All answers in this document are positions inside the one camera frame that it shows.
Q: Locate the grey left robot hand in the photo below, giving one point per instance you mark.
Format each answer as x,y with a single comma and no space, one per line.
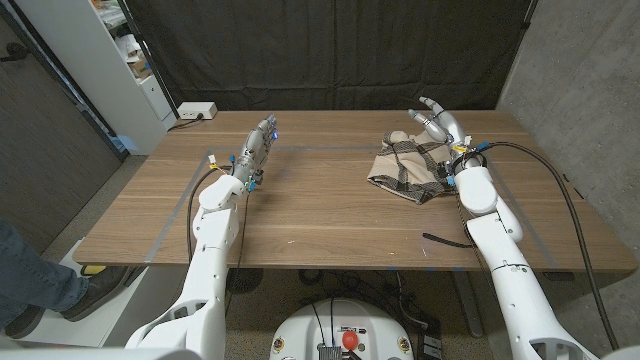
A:
255,150

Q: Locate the black round floor fan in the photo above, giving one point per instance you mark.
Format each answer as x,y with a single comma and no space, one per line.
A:
245,280

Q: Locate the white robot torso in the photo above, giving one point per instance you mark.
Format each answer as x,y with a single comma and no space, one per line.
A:
300,330

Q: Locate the small cardboard box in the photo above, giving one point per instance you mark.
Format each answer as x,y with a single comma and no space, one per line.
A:
140,67

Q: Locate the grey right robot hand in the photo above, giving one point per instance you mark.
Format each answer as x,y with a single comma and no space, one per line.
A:
450,130

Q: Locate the black curtain backdrop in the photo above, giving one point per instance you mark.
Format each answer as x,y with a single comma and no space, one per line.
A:
325,50

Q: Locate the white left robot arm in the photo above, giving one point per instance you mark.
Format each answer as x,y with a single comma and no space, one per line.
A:
212,250

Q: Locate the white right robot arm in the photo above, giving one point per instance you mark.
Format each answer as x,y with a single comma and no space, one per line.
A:
505,265

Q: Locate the white power outlet box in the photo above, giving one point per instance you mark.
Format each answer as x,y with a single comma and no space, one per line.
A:
196,110

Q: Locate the red emergency stop button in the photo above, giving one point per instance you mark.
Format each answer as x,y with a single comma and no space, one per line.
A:
350,340

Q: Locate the dark work shoe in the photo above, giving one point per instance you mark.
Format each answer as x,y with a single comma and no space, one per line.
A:
22,322
100,290

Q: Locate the black floor power strip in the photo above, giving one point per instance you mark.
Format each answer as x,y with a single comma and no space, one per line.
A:
430,345

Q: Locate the white shelf cabinet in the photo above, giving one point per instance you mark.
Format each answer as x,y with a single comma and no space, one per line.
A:
95,65

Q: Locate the beige plaid scarf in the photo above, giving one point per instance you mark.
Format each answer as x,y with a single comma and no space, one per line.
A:
400,167

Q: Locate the white floor panel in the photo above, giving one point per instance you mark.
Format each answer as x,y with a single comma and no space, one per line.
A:
80,330

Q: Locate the black stand pole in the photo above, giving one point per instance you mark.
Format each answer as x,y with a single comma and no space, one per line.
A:
150,65

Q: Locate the person leg in jeans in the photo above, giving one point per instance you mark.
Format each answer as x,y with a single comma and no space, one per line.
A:
30,280

